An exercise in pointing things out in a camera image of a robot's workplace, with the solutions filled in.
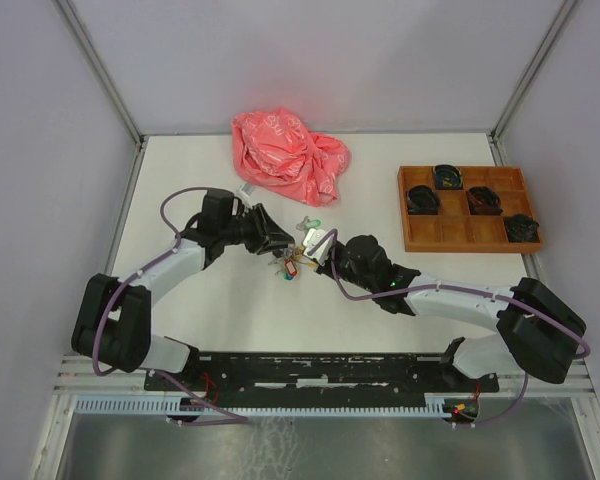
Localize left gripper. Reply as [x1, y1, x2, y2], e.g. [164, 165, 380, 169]
[221, 204, 295, 256]

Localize key organiser ring with keys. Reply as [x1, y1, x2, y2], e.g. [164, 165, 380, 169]
[267, 242, 316, 282]

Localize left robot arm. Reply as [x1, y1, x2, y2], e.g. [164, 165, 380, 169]
[71, 187, 294, 390]

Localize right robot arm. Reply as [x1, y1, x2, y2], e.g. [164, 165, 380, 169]
[318, 235, 591, 391]

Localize key with green tag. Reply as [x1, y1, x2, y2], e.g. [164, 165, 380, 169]
[296, 216, 321, 232]

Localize crumpled pink plastic bag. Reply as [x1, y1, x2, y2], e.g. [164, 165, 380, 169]
[231, 108, 351, 207]

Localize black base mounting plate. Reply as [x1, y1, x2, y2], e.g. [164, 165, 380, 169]
[174, 352, 499, 409]

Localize black coiled item left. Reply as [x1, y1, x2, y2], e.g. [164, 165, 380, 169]
[406, 185, 441, 215]

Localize black coiled item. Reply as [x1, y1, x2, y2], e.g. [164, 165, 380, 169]
[466, 186, 503, 216]
[406, 185, 441, 215]
[432, 164, 464, 190]
[504, 214, 539, 243]

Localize wooden compartment tray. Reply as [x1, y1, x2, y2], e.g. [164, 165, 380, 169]
[397, 164, 544, 254]

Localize black coiled item top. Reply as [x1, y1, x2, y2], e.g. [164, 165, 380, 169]
[432, 164, 464, 190]

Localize black coiled item middle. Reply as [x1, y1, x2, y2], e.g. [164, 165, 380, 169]
[466, 186, 503, 216]

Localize black coiled item right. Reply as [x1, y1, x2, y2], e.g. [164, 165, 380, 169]
[504, 214, 539, 243]

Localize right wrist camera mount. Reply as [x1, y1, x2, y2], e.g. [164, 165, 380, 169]
[302, 228, 337, 265]

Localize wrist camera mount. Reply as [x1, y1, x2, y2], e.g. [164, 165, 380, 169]
[236, 183, 255, 202]
[302, 228, 337, 265]

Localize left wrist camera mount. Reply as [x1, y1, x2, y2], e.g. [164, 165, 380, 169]
[236, 183, 255, 202]

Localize white slotted cable duct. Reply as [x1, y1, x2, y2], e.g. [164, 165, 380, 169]
[73, 393, 456, 416]

